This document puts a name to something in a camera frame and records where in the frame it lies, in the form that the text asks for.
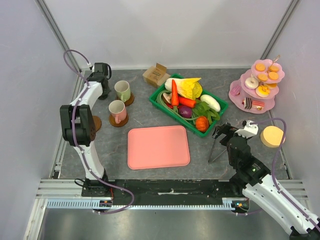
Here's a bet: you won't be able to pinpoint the chocolate cake slice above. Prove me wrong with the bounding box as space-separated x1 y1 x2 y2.
242 97 253 110

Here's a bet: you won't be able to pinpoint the pink macaron cake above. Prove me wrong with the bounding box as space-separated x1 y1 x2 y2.
230 85 242 97

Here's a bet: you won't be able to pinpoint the red striped cake slice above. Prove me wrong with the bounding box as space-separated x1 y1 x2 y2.
252 100 265 111

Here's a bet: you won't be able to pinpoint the white glazed donut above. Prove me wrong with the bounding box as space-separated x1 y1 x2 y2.
244 77 259 90

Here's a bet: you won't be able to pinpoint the yellow glazed donut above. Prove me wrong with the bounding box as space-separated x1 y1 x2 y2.
255 85 271 98

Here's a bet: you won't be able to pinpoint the round biscuit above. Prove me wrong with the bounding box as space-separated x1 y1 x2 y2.
254 63 266 72
257 73 268 82

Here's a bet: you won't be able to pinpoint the biscuits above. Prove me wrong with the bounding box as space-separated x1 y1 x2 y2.
267 64 279 81

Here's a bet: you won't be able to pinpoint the pink mug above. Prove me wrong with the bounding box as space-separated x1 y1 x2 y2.
108 100 127 124

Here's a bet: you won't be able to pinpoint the green mug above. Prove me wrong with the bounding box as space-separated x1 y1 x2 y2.
114 80 131 103

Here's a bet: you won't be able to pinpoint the brown saucer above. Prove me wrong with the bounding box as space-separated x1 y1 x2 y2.
93 115 102 132
108 114 129 128
115 92 135 107

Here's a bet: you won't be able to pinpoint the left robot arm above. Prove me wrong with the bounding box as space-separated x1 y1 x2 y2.
59 62 112 197

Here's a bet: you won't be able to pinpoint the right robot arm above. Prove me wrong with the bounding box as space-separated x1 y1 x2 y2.
212 120 320 240

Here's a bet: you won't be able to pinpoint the small orange pumpkin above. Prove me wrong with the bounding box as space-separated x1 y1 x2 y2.
195 116 209 133

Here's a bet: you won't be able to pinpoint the white radish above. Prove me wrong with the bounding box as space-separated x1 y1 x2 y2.
200 94 221 112

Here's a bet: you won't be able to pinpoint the green leafy vegetable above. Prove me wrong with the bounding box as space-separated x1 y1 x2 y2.
192 99 221 125

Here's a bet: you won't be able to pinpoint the purple onion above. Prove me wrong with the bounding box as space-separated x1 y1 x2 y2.
178 105 193 119

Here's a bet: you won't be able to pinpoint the yellow round sponge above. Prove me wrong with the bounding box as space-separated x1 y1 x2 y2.
260 125 284 148

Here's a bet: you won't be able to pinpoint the lying carrot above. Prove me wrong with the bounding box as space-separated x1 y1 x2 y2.
178 96 197 108

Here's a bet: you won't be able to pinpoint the pink three-tier cake stand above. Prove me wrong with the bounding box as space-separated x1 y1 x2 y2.
228 55 285 114

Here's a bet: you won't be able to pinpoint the green long beans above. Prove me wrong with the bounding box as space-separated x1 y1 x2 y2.
156 90 198 121

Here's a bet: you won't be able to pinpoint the napa cabbage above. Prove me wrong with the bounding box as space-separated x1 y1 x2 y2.
164 77 203 100

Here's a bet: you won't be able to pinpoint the upright carrot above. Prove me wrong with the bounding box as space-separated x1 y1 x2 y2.
171 79 179 107

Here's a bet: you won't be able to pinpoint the mushroom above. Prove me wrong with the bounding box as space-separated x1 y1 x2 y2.
162 93 172 104

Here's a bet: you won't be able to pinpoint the pink serving tray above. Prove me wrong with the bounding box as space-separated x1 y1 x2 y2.
127 125 191 170

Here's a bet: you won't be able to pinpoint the cardboard box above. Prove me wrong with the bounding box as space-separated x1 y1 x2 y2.
142 63 171 88

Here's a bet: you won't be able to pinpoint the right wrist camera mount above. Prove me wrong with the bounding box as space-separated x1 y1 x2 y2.
235 120 259 139

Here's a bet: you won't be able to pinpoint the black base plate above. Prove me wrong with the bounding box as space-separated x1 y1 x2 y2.
74 178 244 207

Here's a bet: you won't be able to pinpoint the white cable duct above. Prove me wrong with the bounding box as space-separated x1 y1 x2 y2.
46 198 235 211

